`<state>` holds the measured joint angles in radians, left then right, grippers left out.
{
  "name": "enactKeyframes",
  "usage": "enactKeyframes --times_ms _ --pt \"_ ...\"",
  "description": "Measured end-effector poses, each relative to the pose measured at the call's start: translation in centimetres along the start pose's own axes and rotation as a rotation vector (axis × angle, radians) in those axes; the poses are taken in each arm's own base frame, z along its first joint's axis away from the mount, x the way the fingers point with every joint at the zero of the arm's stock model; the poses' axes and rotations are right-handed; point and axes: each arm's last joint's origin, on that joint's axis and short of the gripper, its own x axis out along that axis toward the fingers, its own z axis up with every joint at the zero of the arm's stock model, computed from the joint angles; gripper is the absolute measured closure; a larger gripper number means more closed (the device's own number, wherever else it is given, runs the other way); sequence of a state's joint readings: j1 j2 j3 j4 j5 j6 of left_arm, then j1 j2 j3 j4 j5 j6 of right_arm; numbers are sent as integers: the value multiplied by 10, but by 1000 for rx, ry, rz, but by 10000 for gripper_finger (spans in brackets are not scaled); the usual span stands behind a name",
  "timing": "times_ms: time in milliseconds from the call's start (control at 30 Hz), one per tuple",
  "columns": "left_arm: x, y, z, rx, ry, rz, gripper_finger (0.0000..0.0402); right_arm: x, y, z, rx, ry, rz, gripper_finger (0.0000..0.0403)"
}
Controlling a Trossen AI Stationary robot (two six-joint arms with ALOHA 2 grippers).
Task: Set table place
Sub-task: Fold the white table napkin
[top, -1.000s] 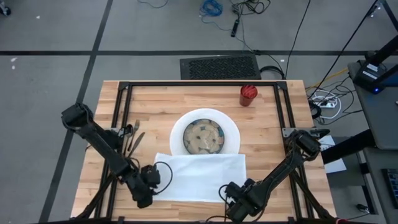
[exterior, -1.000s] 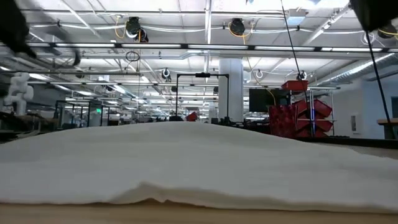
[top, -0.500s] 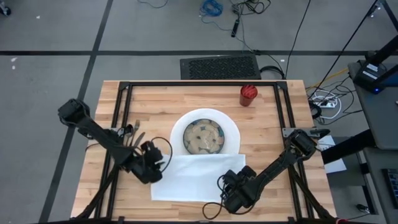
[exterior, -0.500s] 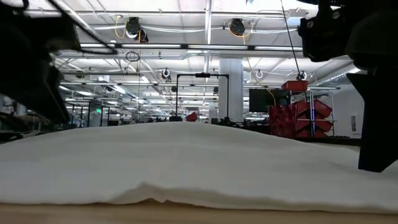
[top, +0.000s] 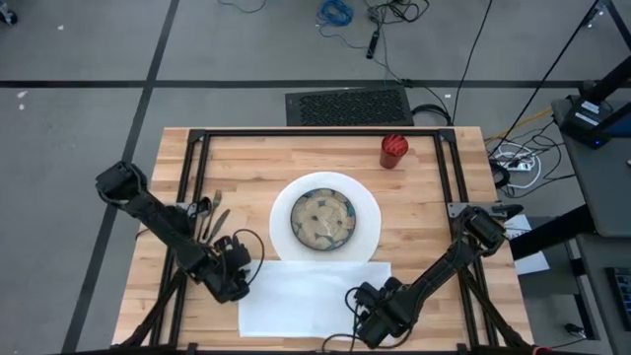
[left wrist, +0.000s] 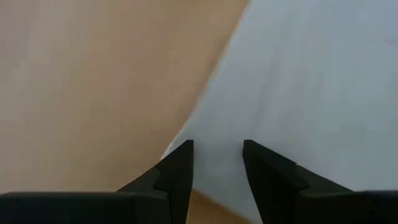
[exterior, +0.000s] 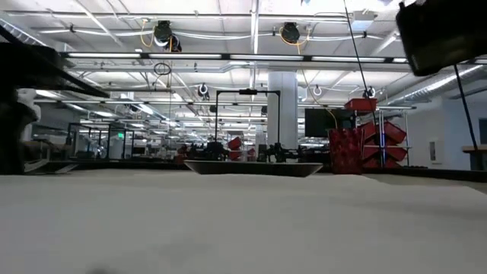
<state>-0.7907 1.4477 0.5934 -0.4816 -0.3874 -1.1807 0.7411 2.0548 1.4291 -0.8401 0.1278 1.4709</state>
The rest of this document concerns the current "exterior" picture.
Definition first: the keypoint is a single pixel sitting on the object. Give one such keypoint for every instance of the red bin rack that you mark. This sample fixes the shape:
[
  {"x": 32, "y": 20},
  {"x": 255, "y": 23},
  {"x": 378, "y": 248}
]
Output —
[{"x": 393, "y": 133}]

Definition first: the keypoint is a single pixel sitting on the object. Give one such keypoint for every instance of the long ceiling light strip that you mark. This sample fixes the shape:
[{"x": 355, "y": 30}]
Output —
[{"x": 182, "y": 56}]

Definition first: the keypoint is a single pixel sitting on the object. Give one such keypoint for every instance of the black background robot arm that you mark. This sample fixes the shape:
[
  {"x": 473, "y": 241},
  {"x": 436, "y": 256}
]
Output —
[
  {"x": 277, "y": 152},
  {"x": 215, "y": 150}
]

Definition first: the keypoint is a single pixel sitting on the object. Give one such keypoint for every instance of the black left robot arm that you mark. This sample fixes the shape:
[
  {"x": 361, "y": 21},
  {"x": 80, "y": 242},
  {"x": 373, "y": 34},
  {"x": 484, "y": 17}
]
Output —
[{"x": 15, "y": 133}]

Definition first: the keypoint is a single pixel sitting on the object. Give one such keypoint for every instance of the black monitor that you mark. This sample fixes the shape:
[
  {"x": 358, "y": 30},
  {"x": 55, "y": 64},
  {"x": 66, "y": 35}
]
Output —
[{"x": 319, "y": 122}]

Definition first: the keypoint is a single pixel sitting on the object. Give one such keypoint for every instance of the wooden workbench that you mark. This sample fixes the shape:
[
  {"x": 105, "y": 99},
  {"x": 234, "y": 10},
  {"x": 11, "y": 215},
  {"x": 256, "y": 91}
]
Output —
[{"x": 49, "y": 145}]

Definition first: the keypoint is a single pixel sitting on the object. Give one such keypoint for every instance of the red patterned cup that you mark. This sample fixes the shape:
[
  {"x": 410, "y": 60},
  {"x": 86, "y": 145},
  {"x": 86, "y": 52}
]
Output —
[{"x": 345, "y": 152}]

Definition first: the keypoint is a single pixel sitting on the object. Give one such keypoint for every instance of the black framed work cell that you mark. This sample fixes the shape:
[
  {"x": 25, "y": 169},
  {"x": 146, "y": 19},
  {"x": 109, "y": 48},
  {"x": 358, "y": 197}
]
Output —
[{"x": 108, "y": 144}]

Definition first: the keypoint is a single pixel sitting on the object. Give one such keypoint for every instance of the white building column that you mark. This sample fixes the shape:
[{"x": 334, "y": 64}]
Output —
[{"x": 281, "y": 114}]

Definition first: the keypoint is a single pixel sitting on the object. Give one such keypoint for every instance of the red stacked bins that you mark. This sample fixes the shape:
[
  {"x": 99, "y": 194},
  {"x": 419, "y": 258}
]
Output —
[{"x": 235, "y": 144}]

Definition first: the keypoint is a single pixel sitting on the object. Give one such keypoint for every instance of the black aluminium table frame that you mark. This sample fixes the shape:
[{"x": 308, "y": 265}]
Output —
[{"x": 133, "y": 166}]

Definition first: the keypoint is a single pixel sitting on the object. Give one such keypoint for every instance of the black gantry frame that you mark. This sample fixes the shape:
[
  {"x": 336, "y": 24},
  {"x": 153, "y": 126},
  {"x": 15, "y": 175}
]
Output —
[{"x": 247, "y": 91}]

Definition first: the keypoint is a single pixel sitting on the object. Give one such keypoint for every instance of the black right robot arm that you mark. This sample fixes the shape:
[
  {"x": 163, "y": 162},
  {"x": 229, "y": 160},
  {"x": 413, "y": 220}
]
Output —
[{"x": 445, "y": 34}]

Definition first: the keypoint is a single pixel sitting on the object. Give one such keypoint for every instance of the wooden desk edge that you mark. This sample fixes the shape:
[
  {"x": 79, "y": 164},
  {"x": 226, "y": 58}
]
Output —
[{"x": 473, "y": 148}]

